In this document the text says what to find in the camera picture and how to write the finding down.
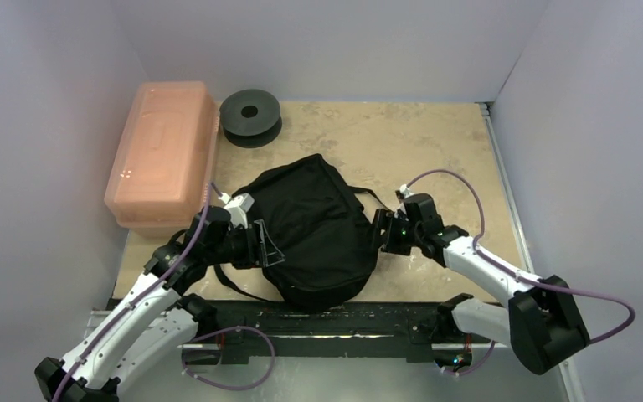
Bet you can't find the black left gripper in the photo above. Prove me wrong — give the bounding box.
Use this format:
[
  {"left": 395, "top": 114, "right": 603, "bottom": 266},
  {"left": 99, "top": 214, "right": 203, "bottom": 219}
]
[{"left": 205, "top": 219, "right": 284, "bottom": 269}]

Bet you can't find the black student backpack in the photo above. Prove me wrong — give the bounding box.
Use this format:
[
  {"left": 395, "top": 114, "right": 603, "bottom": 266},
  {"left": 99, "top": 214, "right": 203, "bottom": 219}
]
[{"left": 235, "top": 154, "right": 378, "bottom": 312}]

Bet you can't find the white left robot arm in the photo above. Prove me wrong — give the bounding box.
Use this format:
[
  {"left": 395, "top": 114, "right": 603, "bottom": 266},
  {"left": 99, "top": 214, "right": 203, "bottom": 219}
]
[{"left": 34, "top": 206, "right": 285, "bottom": 401}]

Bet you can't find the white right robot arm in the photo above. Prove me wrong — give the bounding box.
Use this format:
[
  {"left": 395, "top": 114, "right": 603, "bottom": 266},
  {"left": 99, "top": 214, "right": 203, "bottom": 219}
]
[{"left": 373, "top": 193, "right": 590, "bottom": 374}]

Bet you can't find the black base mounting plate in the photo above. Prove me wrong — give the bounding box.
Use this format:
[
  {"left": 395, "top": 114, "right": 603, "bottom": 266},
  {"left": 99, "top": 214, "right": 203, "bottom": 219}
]
[{"left": 185, "top": 300, "right": 490, "bottom": 365}]

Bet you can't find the black filament spool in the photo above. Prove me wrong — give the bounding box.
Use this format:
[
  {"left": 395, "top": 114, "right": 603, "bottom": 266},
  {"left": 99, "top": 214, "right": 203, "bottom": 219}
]
[{"left": 219, "top": 89, "right": 283, "bottom": 148}]

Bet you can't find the translucent pink storage box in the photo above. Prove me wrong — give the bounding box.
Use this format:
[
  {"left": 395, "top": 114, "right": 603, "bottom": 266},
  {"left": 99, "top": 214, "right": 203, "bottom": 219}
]
[{"left": 104, "top": 81, "right": 219, "bottom": 238}]

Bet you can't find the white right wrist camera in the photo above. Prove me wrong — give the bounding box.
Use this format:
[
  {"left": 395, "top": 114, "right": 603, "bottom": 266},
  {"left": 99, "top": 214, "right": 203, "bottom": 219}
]
[{"left": 395, "top": 186, "right": 414, "bottom": 202}]

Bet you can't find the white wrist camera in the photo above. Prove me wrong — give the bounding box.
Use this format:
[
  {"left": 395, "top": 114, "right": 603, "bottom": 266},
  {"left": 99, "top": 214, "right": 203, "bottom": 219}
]
[
  {"left": 395, "top": 186, "right": 414, "bottom": 202},
  {"left": 218, "top": 193, "right": 255, "bottom": 228}
]

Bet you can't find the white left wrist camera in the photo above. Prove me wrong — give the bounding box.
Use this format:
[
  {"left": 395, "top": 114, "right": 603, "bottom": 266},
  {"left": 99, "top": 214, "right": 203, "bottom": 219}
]
[{"left": 218, "top": 193, "right": 255, "bottom": 228}]

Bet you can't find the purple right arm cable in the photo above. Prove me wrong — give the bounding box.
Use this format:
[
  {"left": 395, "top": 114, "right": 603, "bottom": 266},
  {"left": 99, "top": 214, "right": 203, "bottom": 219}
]
[{"left": 401, "top": 168, "right": 637, "bottom": 345}]

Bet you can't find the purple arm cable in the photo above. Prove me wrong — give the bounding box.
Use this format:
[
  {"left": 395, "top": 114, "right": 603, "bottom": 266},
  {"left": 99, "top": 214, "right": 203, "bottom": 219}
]
[
  {"left": 49, "top": 182, "right": 223, "bottom": 402},
  {"left": 401, "top": 168, "right": 637, "bottom": 345}
]

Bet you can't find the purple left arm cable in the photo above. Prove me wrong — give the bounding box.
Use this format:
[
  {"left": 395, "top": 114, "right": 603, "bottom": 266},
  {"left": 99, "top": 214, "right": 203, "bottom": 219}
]
[{"left": 49, "top": 182, "right": 223, "bottom": 402}]

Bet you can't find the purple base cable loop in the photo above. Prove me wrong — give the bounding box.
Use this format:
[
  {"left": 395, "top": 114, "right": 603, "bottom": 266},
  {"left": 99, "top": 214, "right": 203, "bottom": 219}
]
[{"left": 180, "top": 324, "right": 276, "bottom": 392}]

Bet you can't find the aluminium frame rail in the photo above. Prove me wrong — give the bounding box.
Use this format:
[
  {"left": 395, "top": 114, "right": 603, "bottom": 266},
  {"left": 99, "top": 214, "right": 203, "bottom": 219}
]
[{"left": 479, "top": 103, "right": 588, "bottom": 401}]

